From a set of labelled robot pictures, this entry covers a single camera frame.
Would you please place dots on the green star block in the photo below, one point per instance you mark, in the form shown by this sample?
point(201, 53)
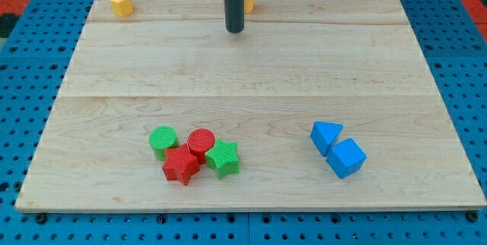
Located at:
point(223, 159)

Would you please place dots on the red cylinder block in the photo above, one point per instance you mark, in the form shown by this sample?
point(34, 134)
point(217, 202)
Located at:
point(199, 142)

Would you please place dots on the blue triangle block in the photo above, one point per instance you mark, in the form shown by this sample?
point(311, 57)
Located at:
point(324, 135)

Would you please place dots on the red star block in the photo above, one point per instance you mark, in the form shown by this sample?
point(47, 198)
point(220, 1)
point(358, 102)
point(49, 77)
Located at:
point(180, 164)

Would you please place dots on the green cylinder block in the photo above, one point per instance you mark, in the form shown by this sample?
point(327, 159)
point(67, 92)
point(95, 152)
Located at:
point(162, 138)

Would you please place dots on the blue cube block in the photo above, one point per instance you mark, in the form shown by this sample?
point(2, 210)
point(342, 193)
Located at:
point(345, 158)

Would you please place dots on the wooden board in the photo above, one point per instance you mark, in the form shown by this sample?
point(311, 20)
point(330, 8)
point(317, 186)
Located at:
point(172, 63)

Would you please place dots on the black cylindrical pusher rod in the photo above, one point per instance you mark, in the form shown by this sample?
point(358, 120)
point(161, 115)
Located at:
point(234, 15)

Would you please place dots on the yellow hexagon block left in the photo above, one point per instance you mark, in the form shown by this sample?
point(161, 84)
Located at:
point(122, 8)

